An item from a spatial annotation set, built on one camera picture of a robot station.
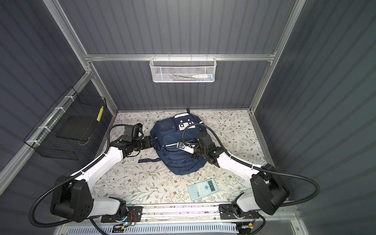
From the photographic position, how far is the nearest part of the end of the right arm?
24.5 inches

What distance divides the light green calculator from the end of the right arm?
0.22 metres

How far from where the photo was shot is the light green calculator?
2.63 feet
